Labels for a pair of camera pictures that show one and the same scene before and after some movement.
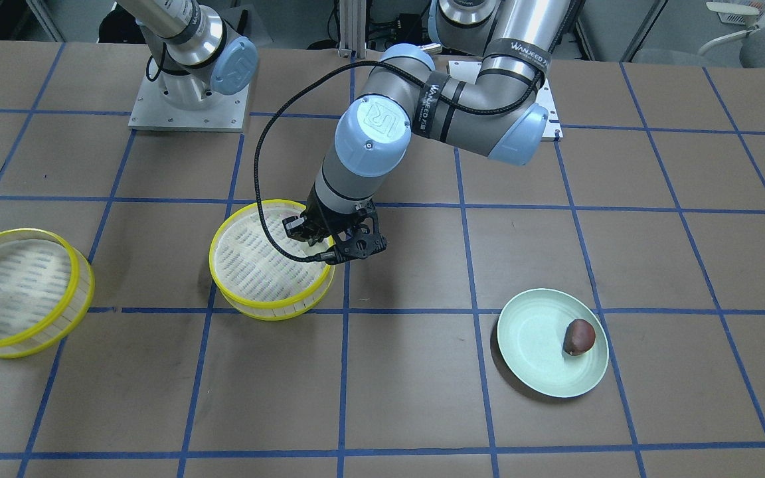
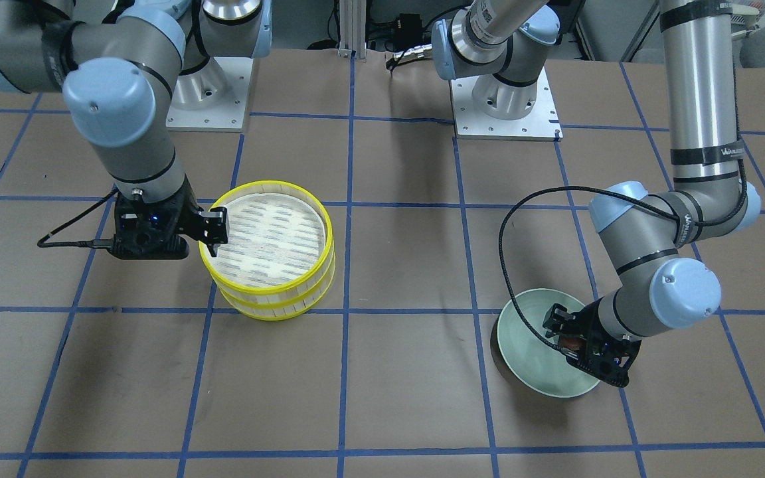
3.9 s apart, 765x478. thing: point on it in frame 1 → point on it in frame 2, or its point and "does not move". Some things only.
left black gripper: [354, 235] → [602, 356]
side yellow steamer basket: [29, 292] → [279, 260]
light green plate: [531, 333] does not move
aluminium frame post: [352, 28] does not move
